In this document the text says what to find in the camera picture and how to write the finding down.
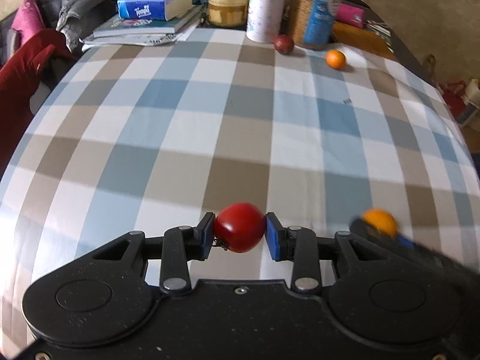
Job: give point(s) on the purple and white thermos bottle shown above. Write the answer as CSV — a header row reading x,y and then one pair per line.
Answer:
x,y
266,7

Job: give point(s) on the orange brown board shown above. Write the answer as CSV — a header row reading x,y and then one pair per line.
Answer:
x,y
360,38

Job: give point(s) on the white paper bag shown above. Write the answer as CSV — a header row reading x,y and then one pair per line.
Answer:
x,y
473,95

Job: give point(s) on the checked tablecloth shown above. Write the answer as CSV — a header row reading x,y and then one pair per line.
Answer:
x,y
187,120

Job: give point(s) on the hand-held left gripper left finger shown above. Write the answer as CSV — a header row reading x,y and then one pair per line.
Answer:
x,y
206,238

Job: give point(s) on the red tomato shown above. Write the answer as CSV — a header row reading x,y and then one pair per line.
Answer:
x,y
240,232

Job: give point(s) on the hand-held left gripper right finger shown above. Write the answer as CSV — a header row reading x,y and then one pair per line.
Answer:
x,y
273,240

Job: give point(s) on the small orange mandarin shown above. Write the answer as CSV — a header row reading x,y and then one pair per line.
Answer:
x,y
335,59

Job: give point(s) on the blue tissue pack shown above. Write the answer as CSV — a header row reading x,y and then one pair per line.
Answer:
x,y
144,7

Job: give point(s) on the yellow lid glass jar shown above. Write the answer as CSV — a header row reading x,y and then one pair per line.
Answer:
x,y
228,3

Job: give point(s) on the pink pencil case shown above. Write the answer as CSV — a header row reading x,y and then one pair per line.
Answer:
x,y
349,14

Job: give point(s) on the teal book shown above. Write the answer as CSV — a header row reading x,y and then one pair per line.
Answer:
x,y
150,25

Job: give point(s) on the black grey jacket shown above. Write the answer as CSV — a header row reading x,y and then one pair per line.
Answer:
x,y
82,7

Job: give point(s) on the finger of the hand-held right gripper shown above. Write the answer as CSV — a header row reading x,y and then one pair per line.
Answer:
x,y
375,235

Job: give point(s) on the clear jar with blue label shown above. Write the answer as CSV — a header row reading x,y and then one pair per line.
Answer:
x,y
317,18

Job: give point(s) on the magenta pillow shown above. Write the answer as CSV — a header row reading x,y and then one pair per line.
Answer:
x,y
24,15

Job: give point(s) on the dark red plum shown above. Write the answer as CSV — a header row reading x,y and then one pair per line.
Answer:
x,y
284,44

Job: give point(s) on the red paper bag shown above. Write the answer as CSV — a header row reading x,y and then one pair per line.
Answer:
x,y
455,99

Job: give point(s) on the orange mandarin with stem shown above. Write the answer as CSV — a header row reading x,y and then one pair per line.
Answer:
x,y
380,221

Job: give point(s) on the thick book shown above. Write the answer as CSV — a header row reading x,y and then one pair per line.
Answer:
x,y
182,3

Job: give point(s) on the red cushion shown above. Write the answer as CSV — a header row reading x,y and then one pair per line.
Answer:
x,y
26,67

